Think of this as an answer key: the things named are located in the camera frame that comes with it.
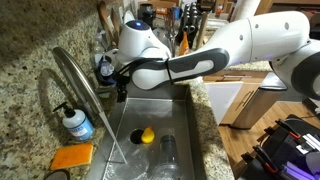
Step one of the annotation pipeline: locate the black orange clamp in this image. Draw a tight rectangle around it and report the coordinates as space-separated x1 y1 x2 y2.
252 144 280 175
274 118 303 141

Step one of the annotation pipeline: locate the wooden spoon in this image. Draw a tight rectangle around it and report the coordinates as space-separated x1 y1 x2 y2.
110 7 122 44
97 0 116 46

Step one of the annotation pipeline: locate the orange sponge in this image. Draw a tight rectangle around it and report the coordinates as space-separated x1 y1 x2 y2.
49 142 95 171

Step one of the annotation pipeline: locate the wooden knife block slab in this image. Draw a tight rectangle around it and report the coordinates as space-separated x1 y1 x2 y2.
195 12 210 52

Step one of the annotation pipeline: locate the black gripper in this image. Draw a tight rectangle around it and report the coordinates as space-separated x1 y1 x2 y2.
114 68 132 104

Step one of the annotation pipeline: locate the black knife block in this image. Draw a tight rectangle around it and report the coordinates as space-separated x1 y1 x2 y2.
179 2 202 50

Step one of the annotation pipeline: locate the clear glass jar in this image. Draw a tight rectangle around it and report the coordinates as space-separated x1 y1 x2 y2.
153 134 183 180

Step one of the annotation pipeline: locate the blue label soap pump bottle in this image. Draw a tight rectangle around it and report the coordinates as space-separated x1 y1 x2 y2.
52 101 96 142

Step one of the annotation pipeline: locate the yellow rubber duck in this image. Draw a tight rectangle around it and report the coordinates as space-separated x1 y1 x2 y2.
140 125 156 145

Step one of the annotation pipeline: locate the white cabinet door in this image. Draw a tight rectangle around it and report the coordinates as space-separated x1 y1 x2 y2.
202 81 245 125

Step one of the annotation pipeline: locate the chrome arched faucet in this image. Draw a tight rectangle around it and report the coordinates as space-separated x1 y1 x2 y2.
51 46 106 117

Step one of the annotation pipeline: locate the stainless steel sink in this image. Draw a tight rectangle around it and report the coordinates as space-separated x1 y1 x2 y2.
84 82 205 180

